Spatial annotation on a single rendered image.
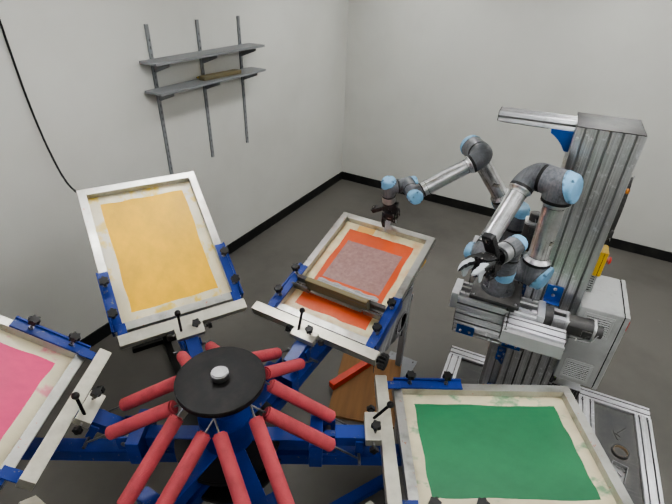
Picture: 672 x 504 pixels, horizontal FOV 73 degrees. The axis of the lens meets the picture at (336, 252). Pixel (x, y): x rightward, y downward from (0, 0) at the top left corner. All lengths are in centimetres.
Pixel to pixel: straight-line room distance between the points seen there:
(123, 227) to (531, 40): 427
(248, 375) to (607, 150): 164
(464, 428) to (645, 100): 405
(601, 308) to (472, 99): 357
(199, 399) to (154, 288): 86
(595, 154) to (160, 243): 202
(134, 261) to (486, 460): 180
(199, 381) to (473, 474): 106
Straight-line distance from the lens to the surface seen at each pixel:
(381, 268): 246
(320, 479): 296
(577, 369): 265
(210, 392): 164
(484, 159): 238
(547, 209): 200
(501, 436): 208
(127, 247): 245
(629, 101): 539
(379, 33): 586
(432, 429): 202
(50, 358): 219
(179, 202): 259
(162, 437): 169
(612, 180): 219
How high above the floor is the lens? 254
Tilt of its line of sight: 32 degrees down
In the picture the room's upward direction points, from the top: 2 degrees clockwise
